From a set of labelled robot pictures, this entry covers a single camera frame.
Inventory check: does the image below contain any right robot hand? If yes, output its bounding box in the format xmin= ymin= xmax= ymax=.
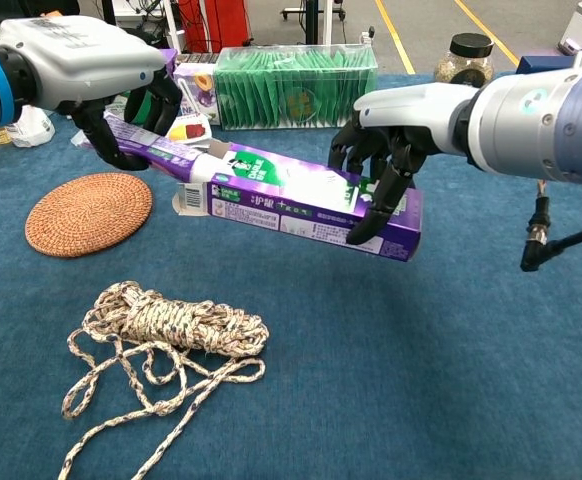
xmin=327 ymin=82 xmax=480 ymax=247

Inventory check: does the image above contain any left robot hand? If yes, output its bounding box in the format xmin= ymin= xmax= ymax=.
xmin=0 ymin=14 xmax=185 ymax=173

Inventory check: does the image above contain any purple white toothpaste tube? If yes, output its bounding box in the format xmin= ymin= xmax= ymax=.
xmin=81 ymin=111 xmax=213 ymax=184

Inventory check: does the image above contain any purple toothpaste box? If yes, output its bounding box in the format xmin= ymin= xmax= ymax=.
xmin=171 ymin=140 xmax=424 ymax=264

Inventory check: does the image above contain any clear box of green sachets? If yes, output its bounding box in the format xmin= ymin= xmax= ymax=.
xmin=213 ymin=44 xmax=378 ymax=132

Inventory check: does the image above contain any navy blue long box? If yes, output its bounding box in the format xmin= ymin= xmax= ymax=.
xmin=516 ymin=54 xmax=581 ymax=77

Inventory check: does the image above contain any glass jar black lid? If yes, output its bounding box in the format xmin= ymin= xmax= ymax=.
xmin=433 ymin=32 xmax=496 ymax=87

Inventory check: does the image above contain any white label drink bottle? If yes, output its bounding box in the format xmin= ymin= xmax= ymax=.
xmin=0 ymin=10 xmax=57 ymax=149

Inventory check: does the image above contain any purple white drink carton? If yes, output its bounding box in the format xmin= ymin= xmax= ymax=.
xmin=172 ymin=62 xmax=221 ymax=126

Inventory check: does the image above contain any white snack packet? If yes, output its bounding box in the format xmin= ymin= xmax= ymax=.
xmin=166 ymin=113 xmax=213 ymax=149

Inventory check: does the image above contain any red cabinet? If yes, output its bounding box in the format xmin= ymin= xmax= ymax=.
xmin=176 ymin=0 xmax=253 ymax=55

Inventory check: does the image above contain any round woven rattan coaster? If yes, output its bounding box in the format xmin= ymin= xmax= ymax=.
xmin=24 ymin=172 xmax=154 ymax=259

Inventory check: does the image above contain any blue table cloth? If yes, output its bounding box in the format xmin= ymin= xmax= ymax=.
xmin=0 ymin=69 xmax=582 ymax=480

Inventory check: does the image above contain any white frame leg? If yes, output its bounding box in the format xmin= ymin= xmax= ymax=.
xmin=162 ymin=0 xmax=188 ymax=52

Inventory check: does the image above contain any white post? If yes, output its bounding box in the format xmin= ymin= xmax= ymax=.
xmin=280 ymin=0 xmax=353 ymax=49

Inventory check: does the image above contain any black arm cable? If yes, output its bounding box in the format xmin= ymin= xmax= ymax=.
xmin=519 ymin=180 xmax=582 ymax=273

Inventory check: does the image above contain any braided beige rope bundle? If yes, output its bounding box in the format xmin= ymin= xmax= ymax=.
xmin=58 ymin=280 xmax=271 ymax=480

